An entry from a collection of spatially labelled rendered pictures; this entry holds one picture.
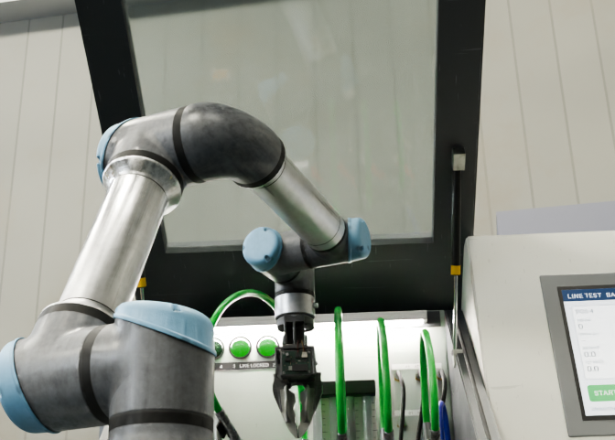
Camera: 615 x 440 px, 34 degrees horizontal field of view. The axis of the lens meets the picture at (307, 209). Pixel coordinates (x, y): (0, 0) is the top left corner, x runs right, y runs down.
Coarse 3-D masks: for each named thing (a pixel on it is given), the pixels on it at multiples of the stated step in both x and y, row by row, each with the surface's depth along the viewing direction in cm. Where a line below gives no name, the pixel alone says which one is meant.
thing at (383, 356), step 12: (384, 324) 185; (384, 336) 180; (384, 348) 177; (384, 360) 175; (384, 372) 173; (384, 384) 172; (384, 396) 172; (384, 408) 171; (384, 420) 172; (384, 432) 173
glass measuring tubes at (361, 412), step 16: (352, 384) 212; (368, 384) 212; (320, 400) 213; (352, 400) 212; (368, 400) 212; (320, 416) 211; (336, 416) 211; (352, 416) 210; (368, 416) 210; (320, 432) 210; (336, 432) 209; (352, 432) 209; (368, 432) 209
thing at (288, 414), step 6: (282, 390) 183; (288, 390) 183; (282, 396) 183; (288, 396) 182; (294, 396) 182; (282, 402) 182; (288, 402) 182; (294, 402) 182; (282, 408) 182; (288, 408) 181; (282, 414) 181; (288, 414) 179; (294, 414) 181; (288, 420) 180; (294, 420) 181; (288, 426) 180; (294, 426) 180; (294, 432) 180
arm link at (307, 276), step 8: (304, 272) 187; (312, 272) 189; (296, 280) 186; (304, 280) 187; (312, 280) 189; (280, 288) 187; (288, 288) 186; (296, 288) 186; (304, 288) 186; (312, 288) 188
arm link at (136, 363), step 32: (128, 320) 113; (160, 320) 112; (192, 320) 113; (96, 352) 113; (128, 352) 111; (160, 352) 110; (192, 352) 112; (96, 384) 112; (128, 384) 110; (160, 384) 109; (192, 384) 110; (96, 416) 114
